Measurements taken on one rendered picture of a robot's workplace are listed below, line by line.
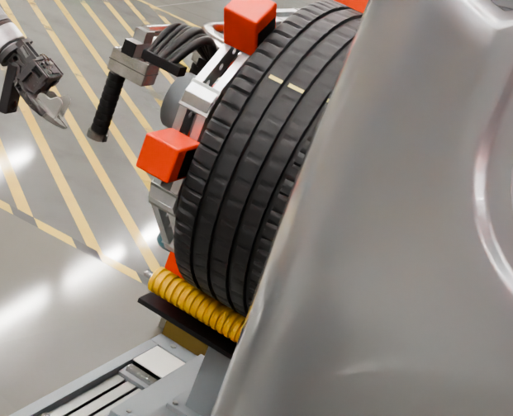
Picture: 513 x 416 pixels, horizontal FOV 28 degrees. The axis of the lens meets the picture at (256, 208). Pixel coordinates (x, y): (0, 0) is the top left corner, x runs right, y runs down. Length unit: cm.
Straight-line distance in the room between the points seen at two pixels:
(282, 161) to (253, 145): 6
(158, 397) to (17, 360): 52
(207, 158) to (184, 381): 76
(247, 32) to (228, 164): 25
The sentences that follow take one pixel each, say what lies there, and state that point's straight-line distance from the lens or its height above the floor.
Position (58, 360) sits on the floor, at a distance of 282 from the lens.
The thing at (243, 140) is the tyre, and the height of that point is 94.
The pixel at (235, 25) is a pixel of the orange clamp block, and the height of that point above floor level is 110.
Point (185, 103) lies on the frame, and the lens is 194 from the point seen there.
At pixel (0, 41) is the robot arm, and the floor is 82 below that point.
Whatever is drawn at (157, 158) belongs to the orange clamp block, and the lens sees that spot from 188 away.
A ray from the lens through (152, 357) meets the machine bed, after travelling 281.
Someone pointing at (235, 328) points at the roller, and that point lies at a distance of 213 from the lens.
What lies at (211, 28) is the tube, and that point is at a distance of 226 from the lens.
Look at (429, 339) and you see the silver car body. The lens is 98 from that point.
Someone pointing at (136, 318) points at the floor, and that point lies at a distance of 313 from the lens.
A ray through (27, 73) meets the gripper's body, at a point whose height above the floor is 78.
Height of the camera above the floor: 149
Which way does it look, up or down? 20 degrees down
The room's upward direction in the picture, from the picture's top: 22 degrees clockwise
